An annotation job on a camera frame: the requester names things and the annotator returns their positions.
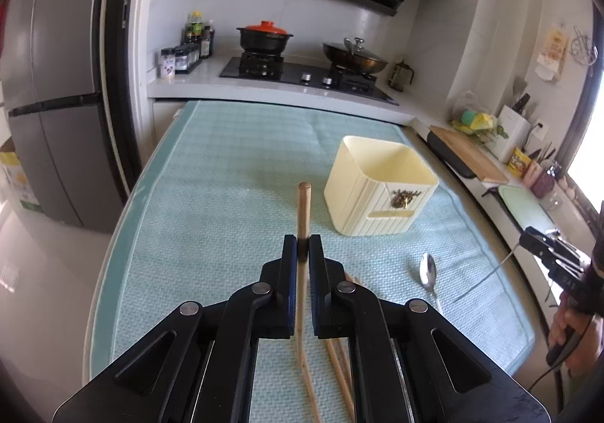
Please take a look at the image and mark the grey double door refrigerator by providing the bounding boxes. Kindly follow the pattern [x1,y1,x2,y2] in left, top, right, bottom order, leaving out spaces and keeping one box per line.
[1,0,123,233]

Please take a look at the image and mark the plastic bag with produce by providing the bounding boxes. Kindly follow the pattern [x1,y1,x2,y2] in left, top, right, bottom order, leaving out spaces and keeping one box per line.
[450,91,509,145]

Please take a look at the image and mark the spice jar rack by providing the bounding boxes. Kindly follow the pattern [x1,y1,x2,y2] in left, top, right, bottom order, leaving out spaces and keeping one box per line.
[174,43,201,74]

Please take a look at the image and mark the dark glass french press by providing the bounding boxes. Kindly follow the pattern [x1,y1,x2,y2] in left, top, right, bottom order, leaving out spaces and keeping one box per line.
[388,59,414,92]

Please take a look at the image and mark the dark wok with glass lid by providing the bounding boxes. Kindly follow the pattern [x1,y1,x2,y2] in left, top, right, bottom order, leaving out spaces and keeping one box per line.
[322,37,388,75]

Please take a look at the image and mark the sauce bottles group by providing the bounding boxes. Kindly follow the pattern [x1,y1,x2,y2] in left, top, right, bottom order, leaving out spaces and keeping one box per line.
[183,10,215,59]

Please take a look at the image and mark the wooden chopstick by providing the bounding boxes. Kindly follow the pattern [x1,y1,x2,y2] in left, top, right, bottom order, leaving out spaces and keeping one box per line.
[346,274,361,285]
[294,182,322,422]
[325,339,355,421]
[335,338,352,386]

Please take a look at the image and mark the black griddle pan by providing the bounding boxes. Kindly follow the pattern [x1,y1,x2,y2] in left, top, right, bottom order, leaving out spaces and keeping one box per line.
[426,131,476,179]

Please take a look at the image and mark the wire wall rack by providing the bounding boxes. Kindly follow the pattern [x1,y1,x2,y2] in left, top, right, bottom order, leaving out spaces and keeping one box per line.
[569,26,599,66]

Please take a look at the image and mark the green cutting board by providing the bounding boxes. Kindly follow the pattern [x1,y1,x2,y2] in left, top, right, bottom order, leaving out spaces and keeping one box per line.
[498,185,558,233]

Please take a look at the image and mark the black clay pot red lid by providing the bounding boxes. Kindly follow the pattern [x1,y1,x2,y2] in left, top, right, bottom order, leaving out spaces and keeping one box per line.
[237,20,293,56]

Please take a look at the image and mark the hanging paper calendar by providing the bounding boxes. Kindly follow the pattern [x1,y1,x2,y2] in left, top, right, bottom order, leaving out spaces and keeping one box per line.
[535,25,569,82]

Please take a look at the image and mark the steel spoon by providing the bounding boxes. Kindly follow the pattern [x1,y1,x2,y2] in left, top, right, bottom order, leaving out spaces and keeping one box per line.
[419,253,442,312]
[453,246,521,304]

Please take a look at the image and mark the black gas cooktop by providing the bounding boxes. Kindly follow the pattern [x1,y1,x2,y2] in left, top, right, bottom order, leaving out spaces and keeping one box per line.
[219,53,398,106]

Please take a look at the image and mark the cream ribbed utensil holder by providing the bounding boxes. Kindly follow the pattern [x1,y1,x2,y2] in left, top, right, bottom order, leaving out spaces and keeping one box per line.
[324,136,439,237]

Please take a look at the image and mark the wooden cutting board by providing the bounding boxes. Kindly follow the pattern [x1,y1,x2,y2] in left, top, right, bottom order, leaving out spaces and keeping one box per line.
[429,126,509,185]

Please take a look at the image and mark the person's right hand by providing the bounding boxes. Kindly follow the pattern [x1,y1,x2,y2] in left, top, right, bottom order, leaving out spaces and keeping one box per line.
[547,292,604,374]

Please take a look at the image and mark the light blue woven table mat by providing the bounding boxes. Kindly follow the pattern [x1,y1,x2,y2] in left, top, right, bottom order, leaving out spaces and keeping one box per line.
[89,100,537,423]

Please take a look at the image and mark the white knife block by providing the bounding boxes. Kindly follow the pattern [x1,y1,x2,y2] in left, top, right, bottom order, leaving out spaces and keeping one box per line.
[485,105,531,163]

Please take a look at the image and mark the white labelled spice jar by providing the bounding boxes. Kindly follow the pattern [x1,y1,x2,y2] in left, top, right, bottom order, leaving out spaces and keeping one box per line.
[160,48,176,80]

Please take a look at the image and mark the yellow printed mug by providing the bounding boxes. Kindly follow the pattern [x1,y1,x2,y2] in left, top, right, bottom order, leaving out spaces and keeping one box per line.
[507,147,532,178]

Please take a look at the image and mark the pink ribbed cup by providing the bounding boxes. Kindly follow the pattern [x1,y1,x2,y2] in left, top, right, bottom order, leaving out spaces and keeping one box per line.
[522,159,542,188]

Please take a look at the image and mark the cardboard box on floor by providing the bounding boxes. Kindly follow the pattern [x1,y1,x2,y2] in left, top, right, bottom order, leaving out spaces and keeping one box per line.
[0,137,43,212]

